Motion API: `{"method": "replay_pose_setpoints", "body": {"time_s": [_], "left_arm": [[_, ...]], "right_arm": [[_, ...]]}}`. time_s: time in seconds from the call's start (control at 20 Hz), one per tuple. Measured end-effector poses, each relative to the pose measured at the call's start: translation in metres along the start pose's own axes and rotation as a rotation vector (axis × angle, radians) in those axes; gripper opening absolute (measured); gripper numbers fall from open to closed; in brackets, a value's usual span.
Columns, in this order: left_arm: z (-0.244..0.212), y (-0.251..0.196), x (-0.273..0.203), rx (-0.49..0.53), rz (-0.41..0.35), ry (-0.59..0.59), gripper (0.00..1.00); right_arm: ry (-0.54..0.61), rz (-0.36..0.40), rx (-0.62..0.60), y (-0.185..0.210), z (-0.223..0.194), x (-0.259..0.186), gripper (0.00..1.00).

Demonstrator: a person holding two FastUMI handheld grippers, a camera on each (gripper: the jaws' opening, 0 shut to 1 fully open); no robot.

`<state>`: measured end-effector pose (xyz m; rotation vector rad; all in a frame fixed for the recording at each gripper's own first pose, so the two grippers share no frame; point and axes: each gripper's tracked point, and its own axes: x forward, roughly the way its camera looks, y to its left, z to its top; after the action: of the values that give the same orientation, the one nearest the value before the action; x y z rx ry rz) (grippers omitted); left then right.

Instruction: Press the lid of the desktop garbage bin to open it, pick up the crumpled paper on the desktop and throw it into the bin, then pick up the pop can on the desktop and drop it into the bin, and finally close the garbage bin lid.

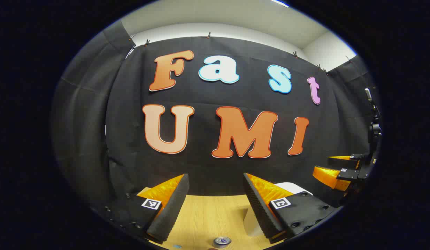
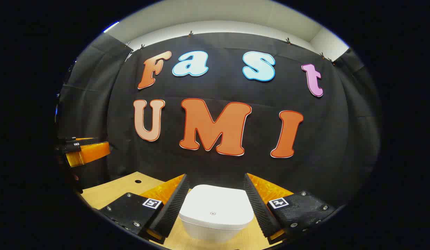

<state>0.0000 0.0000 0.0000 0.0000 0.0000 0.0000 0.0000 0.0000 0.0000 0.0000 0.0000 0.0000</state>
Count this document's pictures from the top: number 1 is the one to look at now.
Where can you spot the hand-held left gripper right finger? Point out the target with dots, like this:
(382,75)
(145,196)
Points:
(260,208)

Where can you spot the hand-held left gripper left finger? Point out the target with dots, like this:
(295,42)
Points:
(173,208)

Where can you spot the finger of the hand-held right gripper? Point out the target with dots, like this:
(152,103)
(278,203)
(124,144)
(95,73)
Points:
(350,174)
(355,157)

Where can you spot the white desktop garbage bin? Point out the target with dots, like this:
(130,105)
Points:
(251,225)

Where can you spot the blue pop can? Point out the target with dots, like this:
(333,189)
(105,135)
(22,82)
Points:
(221,242)

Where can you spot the wooden desktop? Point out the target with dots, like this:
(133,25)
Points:
(208,215)

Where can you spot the black backdrop cloth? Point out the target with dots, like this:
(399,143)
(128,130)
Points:
(208,97)

